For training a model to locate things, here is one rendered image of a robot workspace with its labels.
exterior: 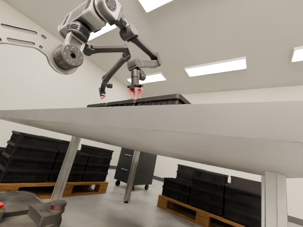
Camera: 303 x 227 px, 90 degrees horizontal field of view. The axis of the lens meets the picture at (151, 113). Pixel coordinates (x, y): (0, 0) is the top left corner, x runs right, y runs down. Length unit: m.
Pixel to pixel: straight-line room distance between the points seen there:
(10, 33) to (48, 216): 0.95
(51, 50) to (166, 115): 1.08
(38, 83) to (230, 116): 3.98
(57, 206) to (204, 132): 0.85
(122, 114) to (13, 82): 3.72
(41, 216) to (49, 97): 3.35
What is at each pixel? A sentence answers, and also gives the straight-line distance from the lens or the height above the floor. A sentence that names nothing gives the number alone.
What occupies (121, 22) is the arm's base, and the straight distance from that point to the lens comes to 1.18.
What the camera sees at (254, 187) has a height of 0.52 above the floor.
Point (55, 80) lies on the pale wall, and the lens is 4.18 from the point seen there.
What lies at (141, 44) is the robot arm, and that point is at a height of 1.43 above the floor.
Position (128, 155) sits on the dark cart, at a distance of 2.87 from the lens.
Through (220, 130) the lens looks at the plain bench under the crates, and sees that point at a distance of 0.18.
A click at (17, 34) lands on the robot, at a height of 1.11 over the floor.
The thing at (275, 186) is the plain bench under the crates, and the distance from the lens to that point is 0.76.
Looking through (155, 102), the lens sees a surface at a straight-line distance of 0.79.
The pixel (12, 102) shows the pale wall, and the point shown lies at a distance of 3.91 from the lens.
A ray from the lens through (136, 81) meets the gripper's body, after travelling 1.04.
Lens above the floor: 0.62
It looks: 16 degrees up
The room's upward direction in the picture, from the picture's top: 12 degrees clockwise
